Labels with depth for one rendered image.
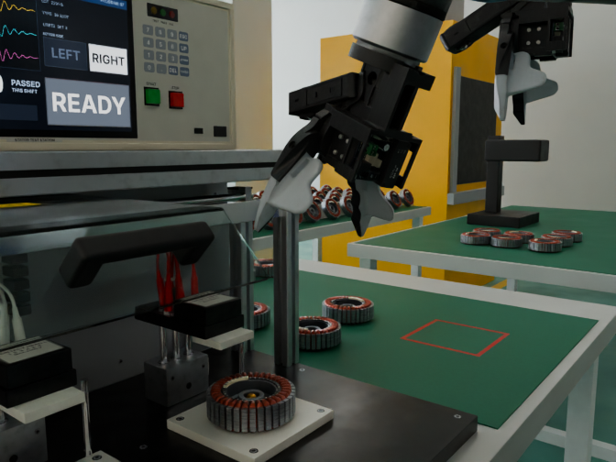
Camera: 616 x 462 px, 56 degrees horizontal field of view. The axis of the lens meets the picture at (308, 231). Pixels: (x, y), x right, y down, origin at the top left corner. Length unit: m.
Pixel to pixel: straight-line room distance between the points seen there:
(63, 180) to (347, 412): 0.46
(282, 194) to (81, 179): 0.23
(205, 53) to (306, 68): 6.32
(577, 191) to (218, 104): 5.06
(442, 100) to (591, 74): 1.95
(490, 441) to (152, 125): 0.59
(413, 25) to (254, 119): 4.22
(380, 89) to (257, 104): 4.24
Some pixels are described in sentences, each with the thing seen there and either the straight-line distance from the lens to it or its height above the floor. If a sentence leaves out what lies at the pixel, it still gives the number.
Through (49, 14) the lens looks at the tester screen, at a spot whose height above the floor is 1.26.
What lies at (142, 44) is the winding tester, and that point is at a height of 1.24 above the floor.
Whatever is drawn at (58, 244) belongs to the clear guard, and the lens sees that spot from 0.43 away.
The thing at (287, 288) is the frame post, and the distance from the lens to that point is 0.91.
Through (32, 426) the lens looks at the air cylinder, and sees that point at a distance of 0.73.
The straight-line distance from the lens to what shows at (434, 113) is 4.15.
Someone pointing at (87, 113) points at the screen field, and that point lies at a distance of 0.72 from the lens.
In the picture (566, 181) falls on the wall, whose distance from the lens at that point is 5.75.
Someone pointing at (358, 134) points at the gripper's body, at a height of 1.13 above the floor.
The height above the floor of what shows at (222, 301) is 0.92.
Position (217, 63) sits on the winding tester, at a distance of 0.85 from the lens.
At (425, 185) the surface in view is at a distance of 4.17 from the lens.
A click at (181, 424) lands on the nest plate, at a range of 0.76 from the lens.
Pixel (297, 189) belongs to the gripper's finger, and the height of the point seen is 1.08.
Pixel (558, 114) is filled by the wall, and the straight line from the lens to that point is 5.78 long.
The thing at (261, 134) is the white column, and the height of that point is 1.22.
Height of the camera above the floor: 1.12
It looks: 8 degrees down
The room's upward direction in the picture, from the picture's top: straight up
